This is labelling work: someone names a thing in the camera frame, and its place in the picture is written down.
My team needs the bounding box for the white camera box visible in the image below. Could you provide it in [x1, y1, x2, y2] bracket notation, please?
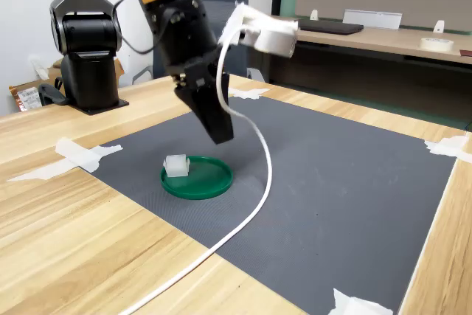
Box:
[217, 1, 300, 59]

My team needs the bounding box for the brown cardboard box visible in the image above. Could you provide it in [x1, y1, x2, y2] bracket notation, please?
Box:
[52, 57, 125, 89]

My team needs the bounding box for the brown labelled package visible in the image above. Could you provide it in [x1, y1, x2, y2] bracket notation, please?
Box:
[8, 85, 42, 113]

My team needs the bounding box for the dark grey office chair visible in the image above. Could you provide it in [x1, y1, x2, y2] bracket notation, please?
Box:
[131, 0, 273, 86]

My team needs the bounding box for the wooden desk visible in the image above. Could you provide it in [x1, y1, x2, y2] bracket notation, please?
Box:
[268, 26, 472, 124]

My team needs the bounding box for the dark grey mat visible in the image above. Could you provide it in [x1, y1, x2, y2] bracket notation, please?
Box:
[88, 94, 459, 315]

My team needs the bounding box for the white cable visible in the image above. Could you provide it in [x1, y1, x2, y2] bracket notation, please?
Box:
[127, 25, 274, 315]

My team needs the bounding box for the masking tape roll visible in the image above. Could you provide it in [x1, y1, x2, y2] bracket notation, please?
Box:
[420, 37, 455, 52]

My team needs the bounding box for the round green lid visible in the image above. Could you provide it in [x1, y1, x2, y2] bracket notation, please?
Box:
[159, 155, 235, 201]

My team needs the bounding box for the black keyboard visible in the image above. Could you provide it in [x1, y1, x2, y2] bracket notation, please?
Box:
[296, 18, 365, 36]

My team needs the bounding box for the black cable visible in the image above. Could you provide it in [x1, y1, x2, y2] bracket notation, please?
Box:
[111, 0, 158, 55]

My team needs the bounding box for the white tape strip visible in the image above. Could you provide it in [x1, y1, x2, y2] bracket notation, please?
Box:
[228, 87, 271, 101]
[55, 136, 124, 174]
[451, 147, 472, 165]
[327, 287, 394, 315]
[6, 159, 79, 184]
[423, 135, 470, 156]

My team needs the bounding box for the small white plastic terminal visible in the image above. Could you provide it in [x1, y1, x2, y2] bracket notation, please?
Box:
[162, 153, 192, 179]

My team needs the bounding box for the silver sign holder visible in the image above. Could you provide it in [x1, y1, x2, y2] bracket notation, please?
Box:
[341, 9, 403, 30]

